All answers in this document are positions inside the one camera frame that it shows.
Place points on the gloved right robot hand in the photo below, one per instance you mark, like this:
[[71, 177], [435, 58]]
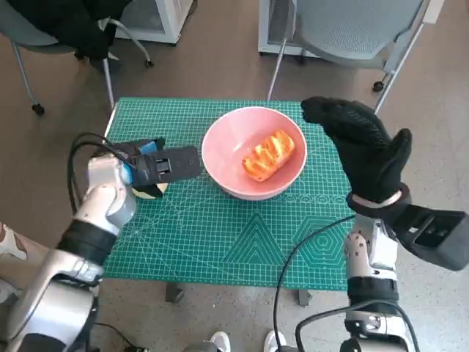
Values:
[[368, 152]]

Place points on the black table bracket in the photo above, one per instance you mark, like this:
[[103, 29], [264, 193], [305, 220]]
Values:
[[173, 293], [304, 297]]

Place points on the white shoe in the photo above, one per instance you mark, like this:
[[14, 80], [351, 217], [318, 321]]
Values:
[[220, 341], [275, 341]]

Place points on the teal-grey seat chair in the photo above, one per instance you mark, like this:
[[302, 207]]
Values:
[[22, 29]]

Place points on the pink bowl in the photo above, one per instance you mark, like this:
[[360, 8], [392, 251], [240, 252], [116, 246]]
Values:
[[227, 146]]

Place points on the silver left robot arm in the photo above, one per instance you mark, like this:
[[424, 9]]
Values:
[[47, 293]]

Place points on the black garment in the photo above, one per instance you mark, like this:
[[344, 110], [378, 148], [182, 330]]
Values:
[[73, 22]]

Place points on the bare left robot hand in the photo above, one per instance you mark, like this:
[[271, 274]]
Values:
[[146, 146]]

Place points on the green cutting mat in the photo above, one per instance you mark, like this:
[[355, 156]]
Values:
[[205, 227]]

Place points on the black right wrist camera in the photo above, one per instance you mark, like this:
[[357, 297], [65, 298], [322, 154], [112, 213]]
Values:
[[439, 234]]

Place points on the round toy bread bun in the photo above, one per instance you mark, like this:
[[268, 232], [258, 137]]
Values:
[[163, 188]]

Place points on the white mesh-door cabinet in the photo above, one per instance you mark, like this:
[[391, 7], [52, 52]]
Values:
[[273, 22], [161, 18]]

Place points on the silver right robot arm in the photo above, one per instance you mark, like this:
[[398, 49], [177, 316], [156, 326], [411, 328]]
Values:
[[370, 249]]

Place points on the person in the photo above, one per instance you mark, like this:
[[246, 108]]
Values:
[[11, 256]]

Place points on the grey mesh-back chair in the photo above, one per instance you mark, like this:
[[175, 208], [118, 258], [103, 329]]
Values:
[[348, 25]]

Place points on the long striped toy bread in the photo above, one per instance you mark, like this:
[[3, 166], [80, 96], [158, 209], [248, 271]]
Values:
[[269, 155]]

